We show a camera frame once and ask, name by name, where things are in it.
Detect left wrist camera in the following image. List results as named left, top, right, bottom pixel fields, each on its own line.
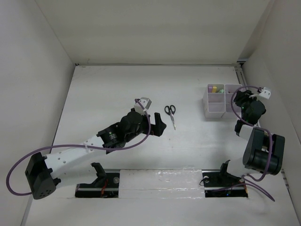
left=134, top=97, right=152, bottom=115

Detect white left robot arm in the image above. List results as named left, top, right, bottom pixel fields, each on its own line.
left=25, top=109, right=164, bottom=200

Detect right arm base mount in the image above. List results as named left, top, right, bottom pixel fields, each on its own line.
left=199, top=160, right=248, bottom=198

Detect white compartment organizer box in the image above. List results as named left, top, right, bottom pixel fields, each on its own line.
left=202, top=83, right=242, bottom=119

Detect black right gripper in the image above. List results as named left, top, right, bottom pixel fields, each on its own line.
left=233, top=89, right=262, bottom=120

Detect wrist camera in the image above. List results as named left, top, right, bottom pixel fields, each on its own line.
left=250, top=87, right=271, bottom=100
left=134, top=97, right=152, bottom=115

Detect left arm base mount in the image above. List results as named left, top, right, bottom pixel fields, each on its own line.
left=75, top=162, right=120, bottom=198

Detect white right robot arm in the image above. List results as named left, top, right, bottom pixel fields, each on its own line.
left=151, top=91, right=285, bottom=186

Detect black handled scissors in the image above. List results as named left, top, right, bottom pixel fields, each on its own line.
left=164, top=105, right=176, bottom=130

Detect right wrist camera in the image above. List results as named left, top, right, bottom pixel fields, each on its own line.
left=250, top=87, right=271, bottom=100

